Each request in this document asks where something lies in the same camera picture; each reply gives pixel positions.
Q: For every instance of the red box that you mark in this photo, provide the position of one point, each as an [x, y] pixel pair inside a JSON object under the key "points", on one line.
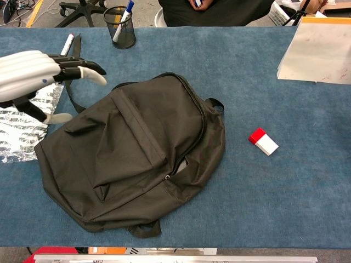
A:
{"points": [[55, 250]]}

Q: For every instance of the white and yellow book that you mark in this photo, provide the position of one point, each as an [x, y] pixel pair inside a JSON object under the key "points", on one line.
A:
{"points": [[315, 52]]}

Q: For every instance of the black office chair base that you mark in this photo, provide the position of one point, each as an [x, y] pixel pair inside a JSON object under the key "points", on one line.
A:
{"points": [[82, 11]]}

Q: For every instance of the aluminium rail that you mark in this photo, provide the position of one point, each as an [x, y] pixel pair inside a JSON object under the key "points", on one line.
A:
{"points": [[175, 258]]}

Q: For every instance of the black fabric backpack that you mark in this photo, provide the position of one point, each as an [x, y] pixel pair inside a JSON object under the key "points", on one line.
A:
{"points": [[131, 142]]}

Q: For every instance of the black mesh pen holder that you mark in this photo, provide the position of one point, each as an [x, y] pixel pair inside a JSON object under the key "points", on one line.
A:
{"points": [[127, 34]]}

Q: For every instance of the red and white block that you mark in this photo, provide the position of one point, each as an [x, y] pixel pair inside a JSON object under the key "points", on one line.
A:
{"points": [[264, 143]]}

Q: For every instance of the black tripod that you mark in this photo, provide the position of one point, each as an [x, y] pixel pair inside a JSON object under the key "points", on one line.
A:
{"points": [[299, 13]]}

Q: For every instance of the white plastic basket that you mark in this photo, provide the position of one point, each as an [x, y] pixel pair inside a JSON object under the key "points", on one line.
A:
{"points": [[279, 12]]}

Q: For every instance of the blue-capped white marker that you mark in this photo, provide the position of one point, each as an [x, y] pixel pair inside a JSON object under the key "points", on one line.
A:
{"points": [[122, 23]]}

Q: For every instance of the red-capped white marker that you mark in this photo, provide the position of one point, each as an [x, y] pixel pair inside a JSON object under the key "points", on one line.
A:
{"points": [[67, 45]]}

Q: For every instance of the seated person in black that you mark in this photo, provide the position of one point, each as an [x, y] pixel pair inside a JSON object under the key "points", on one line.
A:
{"points": [[219, 15]]}

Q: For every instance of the striped cloth in plastic bag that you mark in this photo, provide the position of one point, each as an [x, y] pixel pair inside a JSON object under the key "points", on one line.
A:
{"points": [[19, 137]]}

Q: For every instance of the blue table cover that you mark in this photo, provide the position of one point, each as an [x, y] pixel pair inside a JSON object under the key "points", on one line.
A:
{"points": [[260, 205]]}

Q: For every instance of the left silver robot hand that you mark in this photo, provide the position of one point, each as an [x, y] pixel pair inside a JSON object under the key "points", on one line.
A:
{"points": [[24, 71]]}

